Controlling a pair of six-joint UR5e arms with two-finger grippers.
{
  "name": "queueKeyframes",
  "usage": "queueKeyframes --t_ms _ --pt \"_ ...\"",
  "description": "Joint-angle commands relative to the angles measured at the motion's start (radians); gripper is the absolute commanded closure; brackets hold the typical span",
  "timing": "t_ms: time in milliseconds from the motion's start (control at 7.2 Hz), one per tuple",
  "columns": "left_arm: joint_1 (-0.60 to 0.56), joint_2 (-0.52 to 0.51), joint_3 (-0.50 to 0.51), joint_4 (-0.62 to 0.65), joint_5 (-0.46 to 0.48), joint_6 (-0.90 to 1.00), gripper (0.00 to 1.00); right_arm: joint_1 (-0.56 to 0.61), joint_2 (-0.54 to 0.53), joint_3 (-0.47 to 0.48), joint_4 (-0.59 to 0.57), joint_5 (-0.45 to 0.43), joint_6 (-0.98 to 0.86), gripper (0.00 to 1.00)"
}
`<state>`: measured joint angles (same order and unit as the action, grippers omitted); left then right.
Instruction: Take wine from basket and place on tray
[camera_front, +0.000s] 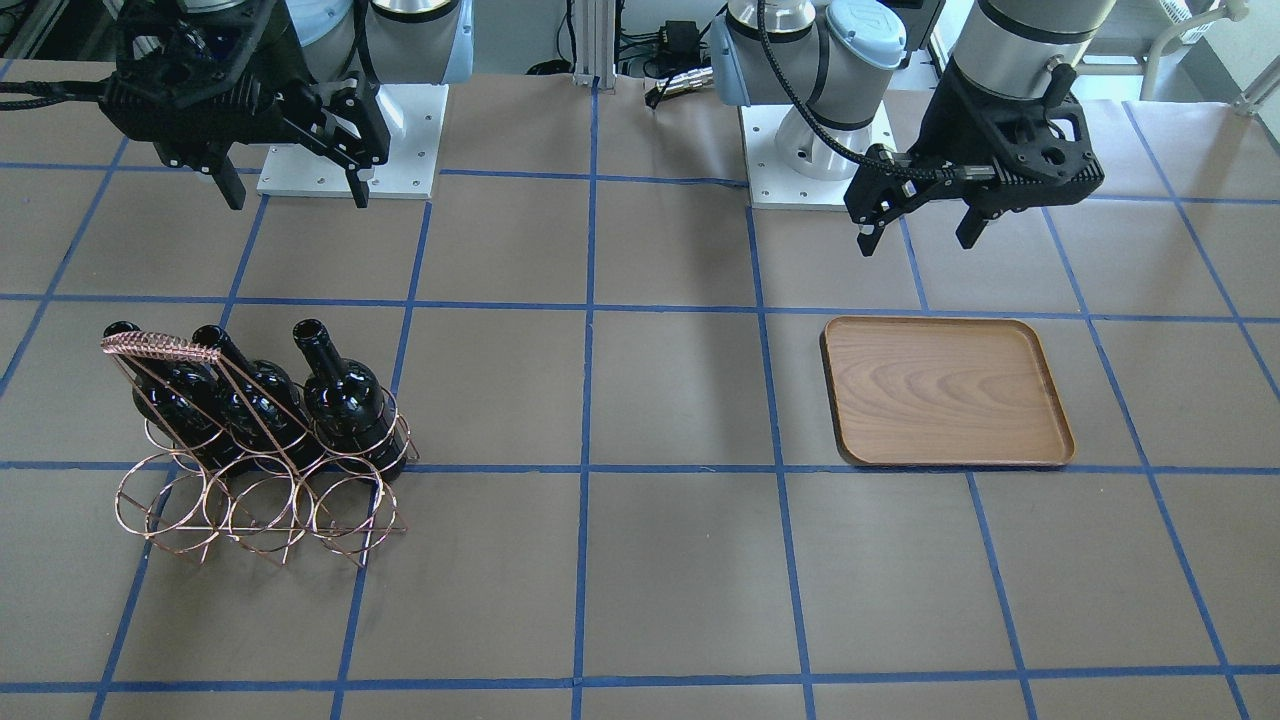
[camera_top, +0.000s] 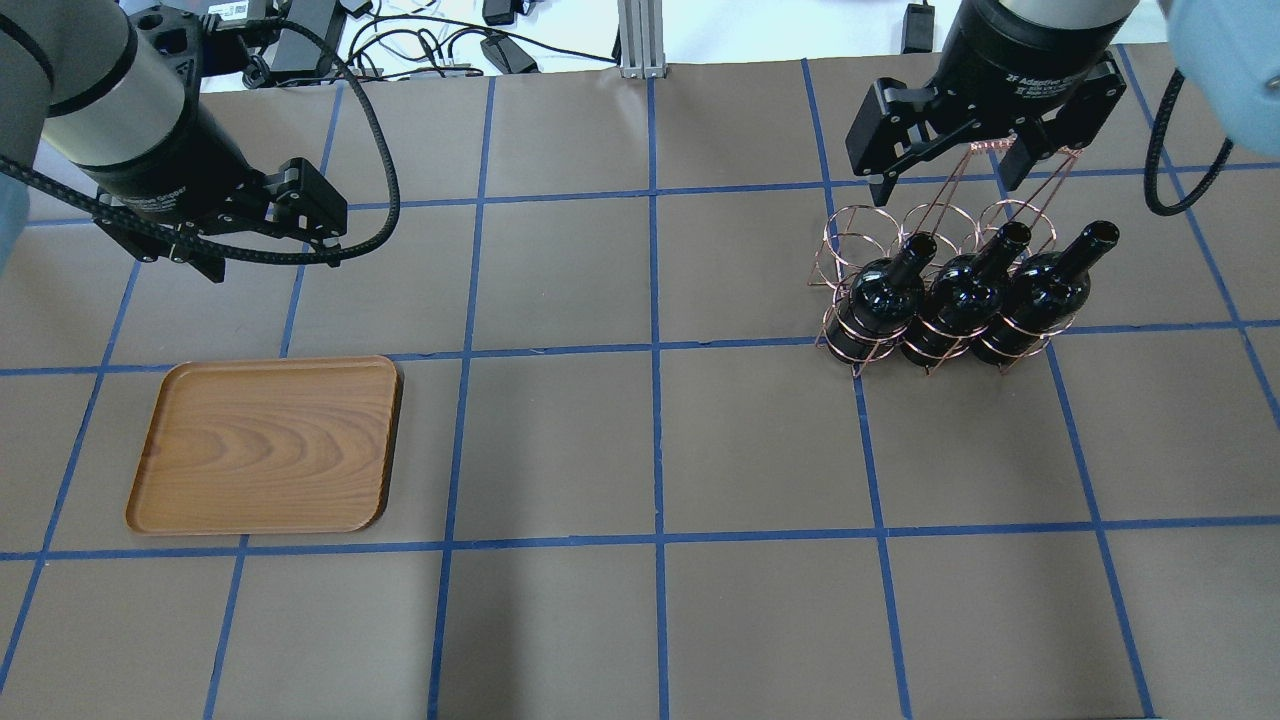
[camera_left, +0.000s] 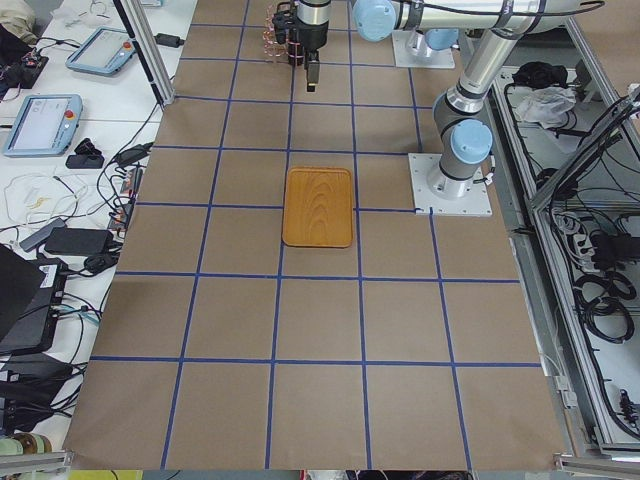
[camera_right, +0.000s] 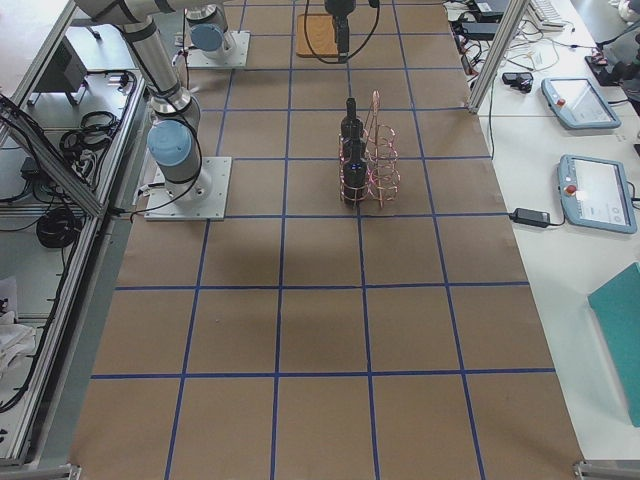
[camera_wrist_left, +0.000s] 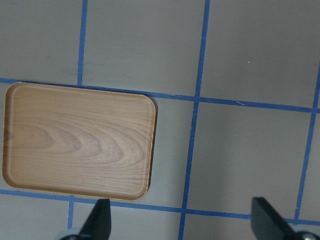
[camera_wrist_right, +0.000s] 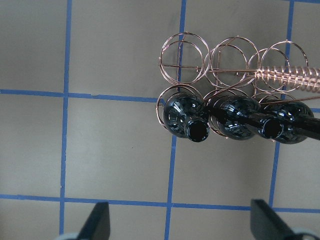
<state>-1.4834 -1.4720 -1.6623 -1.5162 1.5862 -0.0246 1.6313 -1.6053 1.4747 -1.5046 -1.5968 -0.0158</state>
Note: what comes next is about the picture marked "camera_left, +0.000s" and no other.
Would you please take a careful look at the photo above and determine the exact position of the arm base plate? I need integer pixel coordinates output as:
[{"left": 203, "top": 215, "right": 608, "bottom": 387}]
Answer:
[
  {"left": 408, "top": 153, "right": 492, "bottom": 217},
  {"left": 392, "top": 29, "right": 458, "bottom": 69}
]

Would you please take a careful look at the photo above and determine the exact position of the copper wire bottle basket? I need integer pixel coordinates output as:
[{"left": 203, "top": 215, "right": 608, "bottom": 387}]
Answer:
[{"left": 262, "top": 1, "right": 304, "bottom": 67}]

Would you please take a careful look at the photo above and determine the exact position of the black power adapter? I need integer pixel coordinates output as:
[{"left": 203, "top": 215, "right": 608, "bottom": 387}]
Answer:
[{"left": 44, "top": 228, "right": 113, "bottom": 256}]

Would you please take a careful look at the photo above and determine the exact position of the white crumpled cloth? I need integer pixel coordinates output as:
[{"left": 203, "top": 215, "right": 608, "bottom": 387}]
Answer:
[{"left": 514, "top": 87, "right": 576, "bottom": 128}]

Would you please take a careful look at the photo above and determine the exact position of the black laptop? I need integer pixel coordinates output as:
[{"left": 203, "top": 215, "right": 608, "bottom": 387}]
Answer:
[{"left": 1, "top": 246, "right": 67, "bottom": 356}]

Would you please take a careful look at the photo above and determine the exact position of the wooden tray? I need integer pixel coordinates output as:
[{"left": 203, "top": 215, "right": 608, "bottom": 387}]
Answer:
[{"left": 282, "top": 166, "right": 354, "bottom": 248}]

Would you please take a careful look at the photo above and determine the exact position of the aluminium frame post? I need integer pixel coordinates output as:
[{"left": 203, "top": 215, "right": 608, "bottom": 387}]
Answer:
[{"left": 114, "top": 0, "right": 175, "bottom": 107}]

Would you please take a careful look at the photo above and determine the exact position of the blue teach pendant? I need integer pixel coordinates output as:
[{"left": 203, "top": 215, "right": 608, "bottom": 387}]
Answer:
[
  {"left": 65, "top": 27, "right": 135, "bottom": 76},
  {"left": 2, "top": 94, "right": 83, "bottom": 158}
]

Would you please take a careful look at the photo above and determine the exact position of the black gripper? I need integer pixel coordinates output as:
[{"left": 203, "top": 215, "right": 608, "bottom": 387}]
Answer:
[{"left": 295, "top": 0, "right": 331, "bottom": 92}]

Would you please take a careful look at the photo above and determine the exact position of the blue teach pendant near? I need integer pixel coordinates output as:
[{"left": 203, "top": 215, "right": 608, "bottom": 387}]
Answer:
[{"left": 2, "top": 94, "right": 83, "bottom": 158}]

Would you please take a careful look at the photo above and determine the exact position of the blue teach pendant far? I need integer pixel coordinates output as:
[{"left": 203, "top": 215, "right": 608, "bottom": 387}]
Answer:
[{"left": 65, "top": 27, "right": 135, "bottom": 76}]

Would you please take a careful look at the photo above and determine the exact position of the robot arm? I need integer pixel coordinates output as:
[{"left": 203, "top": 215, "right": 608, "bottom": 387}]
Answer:
[{"left": 271, "top": 1, "right": 605, "bottom": 120}]

